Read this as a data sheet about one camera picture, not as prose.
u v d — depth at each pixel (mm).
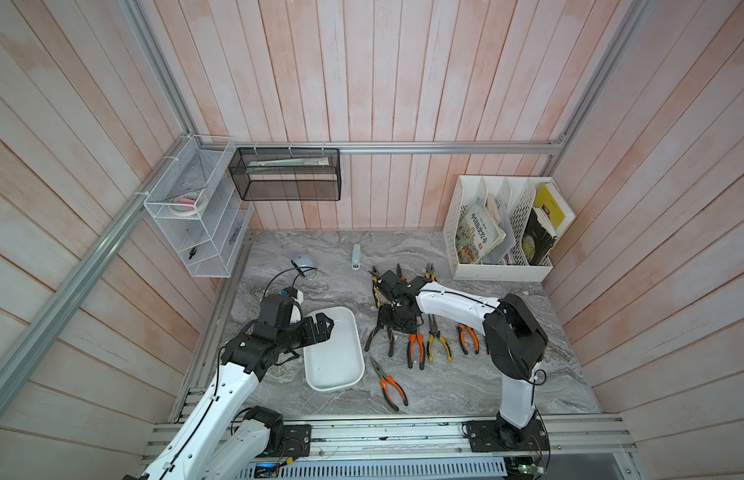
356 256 1075
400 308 687
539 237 954
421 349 880
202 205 734
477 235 984
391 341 900
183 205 744
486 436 730
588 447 755
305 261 1010
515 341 497
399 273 1060
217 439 440
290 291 706
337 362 869
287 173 1038
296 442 730
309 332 665
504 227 944
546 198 949
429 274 1071
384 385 816
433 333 923
